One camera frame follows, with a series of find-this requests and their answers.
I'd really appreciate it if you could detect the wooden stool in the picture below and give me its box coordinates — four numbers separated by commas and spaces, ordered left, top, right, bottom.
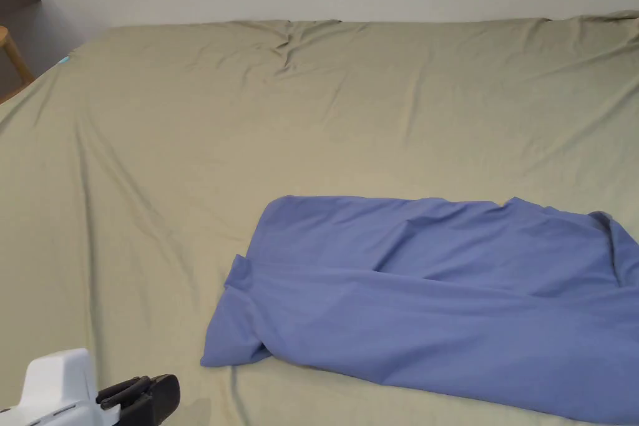
0, 26, 36, 104

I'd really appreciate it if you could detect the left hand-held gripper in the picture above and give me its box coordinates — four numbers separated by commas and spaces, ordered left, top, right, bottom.
0, 348, 181, 426

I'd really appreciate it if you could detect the bed with pale green sheet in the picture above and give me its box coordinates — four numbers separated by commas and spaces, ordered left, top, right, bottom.
0, 11, 639, 426

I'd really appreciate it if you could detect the blue garment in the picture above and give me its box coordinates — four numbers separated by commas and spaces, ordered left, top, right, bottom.
200, 195, 639, 421

